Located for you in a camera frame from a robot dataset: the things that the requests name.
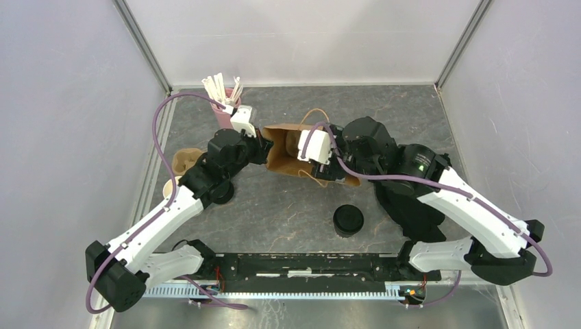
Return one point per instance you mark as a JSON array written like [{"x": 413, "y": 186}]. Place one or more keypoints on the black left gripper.
[{"x": 262, "y": 146}]

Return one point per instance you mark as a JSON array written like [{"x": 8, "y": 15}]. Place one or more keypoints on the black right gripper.
[{"x": 330, "y": 171}]

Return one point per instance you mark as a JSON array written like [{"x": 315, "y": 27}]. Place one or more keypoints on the brown paper bag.
[{"x": 283, "y": 155}]

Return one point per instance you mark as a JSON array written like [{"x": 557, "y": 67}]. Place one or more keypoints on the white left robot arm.
[{"x": 120, "y": 271}]

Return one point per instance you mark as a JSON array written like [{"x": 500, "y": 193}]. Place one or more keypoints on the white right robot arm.
[{"x": 450, "y": 226}]

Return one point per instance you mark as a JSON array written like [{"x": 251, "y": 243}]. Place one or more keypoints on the pink straw holder cup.
[{"x": 223, "y": 119}]

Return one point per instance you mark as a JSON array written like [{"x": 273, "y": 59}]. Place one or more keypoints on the stack of black lids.
[{"x": 222, "y": 194}]

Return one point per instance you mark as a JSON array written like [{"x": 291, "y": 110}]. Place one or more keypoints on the brown cardboard cup carrier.
[{"x": 184, "y": 159}]

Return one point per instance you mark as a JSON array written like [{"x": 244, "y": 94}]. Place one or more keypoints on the white wrapped straws bundle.
[{"x": 216, "y": 89}]

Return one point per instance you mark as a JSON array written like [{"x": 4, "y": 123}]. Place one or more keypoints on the stack of paper cups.
[{"x": 169, "y": 187}]

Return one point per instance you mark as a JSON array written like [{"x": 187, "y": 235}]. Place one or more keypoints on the black cloth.
[{"x": 418, "y": 221}]

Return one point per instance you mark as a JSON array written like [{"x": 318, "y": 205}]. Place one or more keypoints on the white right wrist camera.
[{"x": 319, "y": 148}]

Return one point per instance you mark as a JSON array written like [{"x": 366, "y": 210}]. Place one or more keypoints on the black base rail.
[{"x": 308, "y": 273}]

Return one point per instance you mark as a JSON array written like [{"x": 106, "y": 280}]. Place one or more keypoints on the aluminium slotted cable duct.
[{"x": 163, "y": 281}]

